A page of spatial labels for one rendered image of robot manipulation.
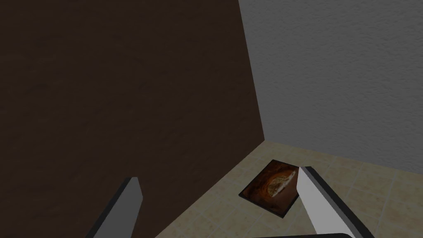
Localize brown flat square picture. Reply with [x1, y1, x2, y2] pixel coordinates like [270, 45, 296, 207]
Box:
[238, 159, 300, 219]

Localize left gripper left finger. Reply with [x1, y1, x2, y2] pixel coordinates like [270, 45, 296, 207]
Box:
[85, 176, 144, 238]

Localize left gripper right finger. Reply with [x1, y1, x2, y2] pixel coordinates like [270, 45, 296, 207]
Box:
[296, 166, 375, 238]

